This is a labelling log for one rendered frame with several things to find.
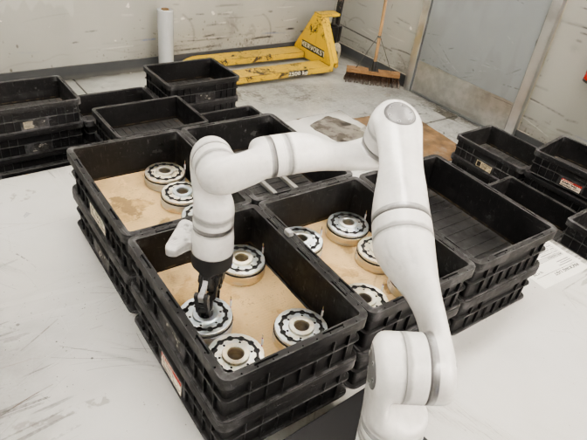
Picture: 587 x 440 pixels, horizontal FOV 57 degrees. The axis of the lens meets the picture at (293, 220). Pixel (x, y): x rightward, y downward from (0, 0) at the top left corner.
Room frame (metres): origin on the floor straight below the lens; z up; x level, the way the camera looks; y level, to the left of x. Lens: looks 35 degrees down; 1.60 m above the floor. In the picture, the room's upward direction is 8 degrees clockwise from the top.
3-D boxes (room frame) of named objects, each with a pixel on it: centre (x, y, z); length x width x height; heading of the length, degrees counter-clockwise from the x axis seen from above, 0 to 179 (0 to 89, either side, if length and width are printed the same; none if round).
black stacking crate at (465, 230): (1.14, -0.38, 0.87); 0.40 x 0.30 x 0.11; 39
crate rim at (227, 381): (0.76, 0.08, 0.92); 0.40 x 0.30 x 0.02; 39
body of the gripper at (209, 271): (0.75, 0.14, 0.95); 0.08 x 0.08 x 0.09
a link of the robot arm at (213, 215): (0.75, 0.14, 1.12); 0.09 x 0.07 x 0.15; 25
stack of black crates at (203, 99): (2.63, 0.62, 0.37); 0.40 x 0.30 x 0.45; 131
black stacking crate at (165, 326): (0.76, 0.08, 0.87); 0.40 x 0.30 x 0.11; 39
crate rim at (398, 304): (0.95, -0.15, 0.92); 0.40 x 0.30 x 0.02; 39
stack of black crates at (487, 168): (2.52, -1.00, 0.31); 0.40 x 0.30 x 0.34; 41
